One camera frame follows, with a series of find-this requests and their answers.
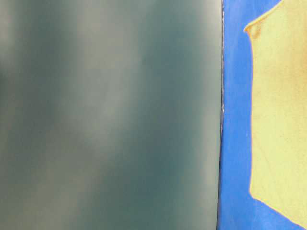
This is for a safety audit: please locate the blue table cloth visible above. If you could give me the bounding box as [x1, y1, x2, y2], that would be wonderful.
[218, 0, 306, 230]

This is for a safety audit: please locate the orange towel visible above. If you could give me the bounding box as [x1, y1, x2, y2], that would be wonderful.
[245, 0, 307, 228]

